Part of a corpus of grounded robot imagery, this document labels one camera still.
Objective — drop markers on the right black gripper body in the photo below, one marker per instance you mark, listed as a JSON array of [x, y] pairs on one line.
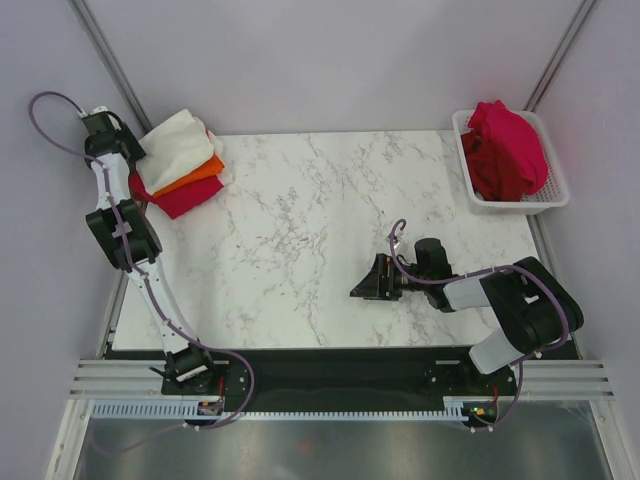
[[407, 284]]

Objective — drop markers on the corner metal post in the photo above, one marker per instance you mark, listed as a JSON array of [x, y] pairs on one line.
[[570, 36], [109, 59]]

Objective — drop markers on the aluminium extrusion rail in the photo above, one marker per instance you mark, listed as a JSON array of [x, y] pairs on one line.
[[566, 380]]

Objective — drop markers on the folded orange t shirt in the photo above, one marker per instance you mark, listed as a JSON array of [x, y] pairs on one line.
[[210, 168]]

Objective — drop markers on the folded magenta t shirt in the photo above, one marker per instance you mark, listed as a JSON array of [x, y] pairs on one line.
[[181, 200]]

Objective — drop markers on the right corner metal post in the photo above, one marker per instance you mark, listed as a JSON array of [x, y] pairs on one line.
[[570, 36]]

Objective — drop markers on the crumpled magenta t shirt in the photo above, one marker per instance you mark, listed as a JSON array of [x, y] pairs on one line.
[[519, 154]]

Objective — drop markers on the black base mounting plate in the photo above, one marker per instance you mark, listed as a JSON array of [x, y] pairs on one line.
[[356, 379]]

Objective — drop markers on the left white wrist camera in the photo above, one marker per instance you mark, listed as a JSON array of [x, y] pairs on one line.
[[97, 110]]

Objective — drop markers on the white plastic basket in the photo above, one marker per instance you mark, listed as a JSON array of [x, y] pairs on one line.
[[553, 194]]

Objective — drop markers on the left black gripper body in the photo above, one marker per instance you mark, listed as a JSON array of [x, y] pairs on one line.
[[121, 138]]

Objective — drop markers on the cream white t shirt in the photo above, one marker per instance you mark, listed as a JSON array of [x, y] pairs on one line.
[[175, 148]]

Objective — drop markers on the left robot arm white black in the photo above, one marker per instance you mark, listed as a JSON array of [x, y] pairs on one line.
[[132, 246]]

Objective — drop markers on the white slotted cable duct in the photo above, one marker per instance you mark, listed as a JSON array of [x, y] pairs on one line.
[[193, 410]]

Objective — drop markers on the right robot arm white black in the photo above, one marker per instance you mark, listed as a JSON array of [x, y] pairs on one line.
[[534, 312]]

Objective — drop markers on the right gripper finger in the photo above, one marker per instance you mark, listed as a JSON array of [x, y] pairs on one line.
[[369, 288], [388, 278]]

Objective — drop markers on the left corner metal post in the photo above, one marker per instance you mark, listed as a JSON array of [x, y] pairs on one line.
[[109, 59]]

